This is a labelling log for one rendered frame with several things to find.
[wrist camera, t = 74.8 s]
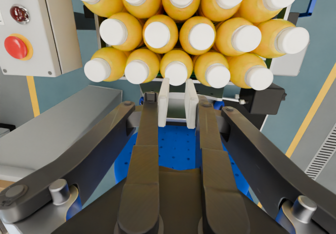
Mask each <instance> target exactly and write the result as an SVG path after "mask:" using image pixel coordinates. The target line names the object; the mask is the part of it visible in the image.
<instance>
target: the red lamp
mask: <svg viewBox="0 0 336 234"><path fill-rule="evenodd" d="M9 13H10V15H11V17H12V18H13V19H14V20H15V21H18V22H24V21H25V20H26V19H27V15H26V13H25V11H24V10H23V9H22V8H21V7H18V6H13V7H11V8H10V10H9Z"/></svg>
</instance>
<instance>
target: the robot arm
mask: <svg viewBox="0 0 336 234"><path fill-rule="evenodd" d="M169 86H170V79H169V78H166V77H165V78H164V79H163V82H162V85H161V89H160V92H159V93H157V92H154V91H147V92H144V94H143V105H139V106H136V105H135V102H132V101H124V102H121V103H120V104H119V105H118V106H117V107H115V108H114V109H113V110H112V111H111V112H110V113H108V114H107V115H106V116H105V117H104V118H103V119H102V120H101V121H100V122H99V123H97V124H96V125H95V126H94V127H93V128H92V129H90V130H89V131H88V132H87V133H86V134H85V135H84V136H82V137H81V138H80V139H79V140H78V141H77V142H75V143H74V144H73V145H72V146H71V147H70V148H69V149H67V150H66V151H65V152H64V153H63V154H62V155H60V156H59V157H58V158H57V159H56V160H54V161H52V162H51V163H49V164H47V165H45V166H44V167H42V168H40V169H38V170H36V171H35V172H33V173H31V174H29V175H27V176H26V177H24V178H22V179H20V180H19V181H17V182H15V183H13V184H11V185H10V186H8V187H7V188H5V189H4V190H2V191H1V192H0V234H6V233H7V232H8V233H9V234H336V194H334V193H333V192H331V191H330V190H328V189H327V188H325V187H324V186H322V185H321V184H319V183H318V182H316V181H315V180H313V179H312V178H310V177H309V176H308V175H307V174H305V173H304V172H303V171H302V170H301V169H300V168H299V167H298V166H297V165H296V164H295V163H294V162H293V161H291V160H290V159H289V158H288V157H287V156H286V155H285V154H284V153H283V152H282V151H281V150H280V149H279V148H277V147H276V146H275V145H274V144H273V143H272V142H271V141H270V140H269V139H268V138H267V137H266V136H265V135H264V134H262V133H261V132H260V131H259V130H258V129H257V128H256V127H255V126H254V125H253V124H252V123H251V122H250V121H248V120H247V119H246V118H245V116H244V115H243V114H241V113H240V112H239V111H238V110H237V109H236V108H233V107H231V106H226V107H222V110H216V109H214V106H213V105H212V104H210V103H209V102H208V100H207V98H206V96H204V95H197V93H196V90H195V87H194V83H193V80H192V79H187V80H186V85H185V96H184V104H185V114H186V123H187V127H188V129H194V128H195V168H193V169H186V170H176V169H172V168H168V167H165V166H159V146H158V126H159V127H164V126H166V118H167V110H168V102H169ZM136 127H139V128H138V133H137V138H136V143H135V145H134V146H133V148H132V153H131V157H130V162H129V167H128V172H127V177H125V178H124V179H123V180H121V181H120V182H119V183H117V184H116V185H115V186H113V187H112V188H111V189H109V190H108V191H107V192H105V193H104V194H102V195H101V196H100V197H98V198H97V199H96V200H94V201H93V202H92V203H90V204H89V205H88V206H86V207H85V208H84V209H82V206H83V205H84V204H85V203H86V202H87V200H88V199H89V198H90V196H91V195H92V194H93V192H94V191H95V189H96V188H97V187H98V185H99V184H100V182H101V181H102V179H103V178H104V176H105V175H106V173H107V172H108V170H109V169H110V167H111V166H112V164H113V163H114V162H115V160H116V159H117V157H118V156H119V154H120V153H121V151H122V150H123V148H124V147H125V145H126V144H127V142H128V141H129V139H130V138H131V136H132V135H133V134H134V132H135V131H136ZM222 143H223V144H224V146H225V148H226V149H227V151H224V150H223V145H222ZM228 152H229V154H230V156H231V157H232V159H233V160H234V162H235V164H236V165H237V167H238V168H239V170H240V172H241V173H242V175H243V176H244V178H245V180H246V181H247V183H248V184H249V186H250V187H251V189H252V191H253V192H254V194H255V195H256V197H257V199H258V200H259V202H260V203H261V205H262V206H263V208H264V209H265V211H266V212H267V213H266V212H265V211H263V210H262V209H261V208H260V207H259V206H258V205H256V204H255V203H254V202H253V201H252V200H251V199H249V198H248V197H247V196H246V195H245V194H244V193H242V192H241V191H240V190H239V189H238V188H237V185H236V181H235V177H234V173H233V169H232V166H231V162H230V158H229V154H228Z"/></svg>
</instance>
